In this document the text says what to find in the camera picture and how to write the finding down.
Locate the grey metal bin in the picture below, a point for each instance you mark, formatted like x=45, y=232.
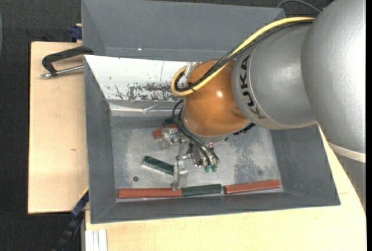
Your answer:
x=180, y=29

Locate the pale flat board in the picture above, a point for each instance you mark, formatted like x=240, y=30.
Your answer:
x=56, y=127

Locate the red-brown flat block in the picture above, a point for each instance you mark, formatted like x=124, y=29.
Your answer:
x=252, y=186
x=158, y=133
x=148, y=193

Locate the dark green flat block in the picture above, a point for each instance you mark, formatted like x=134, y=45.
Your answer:
x=168, y=121
x=202, y=190
x=158, y=165

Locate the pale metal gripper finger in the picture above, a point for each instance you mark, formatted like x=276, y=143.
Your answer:
x=171, y=135
x=180, y=174

